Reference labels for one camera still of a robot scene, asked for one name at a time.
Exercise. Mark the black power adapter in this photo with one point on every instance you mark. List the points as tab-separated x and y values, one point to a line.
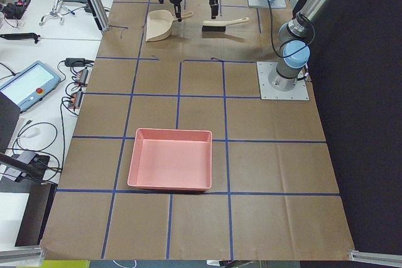
74	62

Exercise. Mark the pink plastic tray bin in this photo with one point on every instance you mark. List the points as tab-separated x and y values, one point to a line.
171	159

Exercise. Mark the white hand brush black bristles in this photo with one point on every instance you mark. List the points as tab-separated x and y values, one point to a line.
220	26

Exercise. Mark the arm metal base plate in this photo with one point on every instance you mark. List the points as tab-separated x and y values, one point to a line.
273	86
275	4

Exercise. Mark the blue teach pendant tablet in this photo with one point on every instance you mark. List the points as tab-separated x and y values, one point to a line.
31	85

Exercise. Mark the beige plastic dustpan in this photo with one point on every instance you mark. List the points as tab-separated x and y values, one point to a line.
159	23

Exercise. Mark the metal tongs stand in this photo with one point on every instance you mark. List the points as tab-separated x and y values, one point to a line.
53	14

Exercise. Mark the black handheld tool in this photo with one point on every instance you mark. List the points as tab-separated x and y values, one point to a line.
21	36

